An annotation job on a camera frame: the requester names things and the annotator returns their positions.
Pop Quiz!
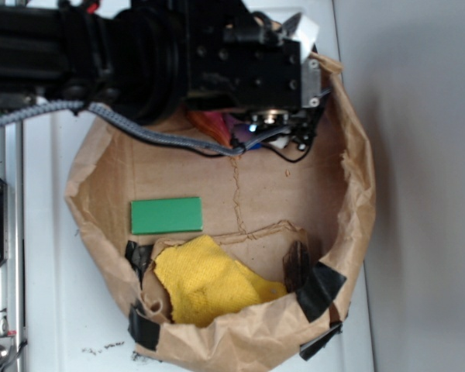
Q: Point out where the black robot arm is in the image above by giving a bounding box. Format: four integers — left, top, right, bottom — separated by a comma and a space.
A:
0, 1, 302, 122

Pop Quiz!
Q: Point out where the dark brown wood piece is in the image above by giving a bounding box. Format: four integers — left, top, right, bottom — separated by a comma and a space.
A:
283, 241, 310, 293

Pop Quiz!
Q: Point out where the green rectangular block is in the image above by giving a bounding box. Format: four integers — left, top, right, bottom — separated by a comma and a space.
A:
131, 197, 203, 235

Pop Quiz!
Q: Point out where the orange spiral conch shell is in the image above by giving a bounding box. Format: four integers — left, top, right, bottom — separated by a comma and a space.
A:
185, 111, 232, 147

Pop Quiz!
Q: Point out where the grey braided cable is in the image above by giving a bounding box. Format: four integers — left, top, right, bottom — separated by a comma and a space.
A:
0, 87, 333, 157

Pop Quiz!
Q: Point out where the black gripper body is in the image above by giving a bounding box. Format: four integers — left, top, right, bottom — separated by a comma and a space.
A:
186, 1, 301, 112

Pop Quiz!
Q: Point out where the white gripper camera mount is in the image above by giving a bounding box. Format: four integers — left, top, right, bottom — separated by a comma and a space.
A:
281, 12, 322, 109

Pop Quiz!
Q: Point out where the aluminium frame rail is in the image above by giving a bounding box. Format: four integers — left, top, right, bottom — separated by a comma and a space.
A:
0, 104, 26, 372

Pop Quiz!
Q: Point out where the crumpled brown paper bin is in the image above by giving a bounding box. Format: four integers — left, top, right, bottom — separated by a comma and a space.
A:
65, 55, 376, 371

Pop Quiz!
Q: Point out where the yellow woven cloth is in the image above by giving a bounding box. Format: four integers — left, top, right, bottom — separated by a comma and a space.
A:
154, 235, 288, 328

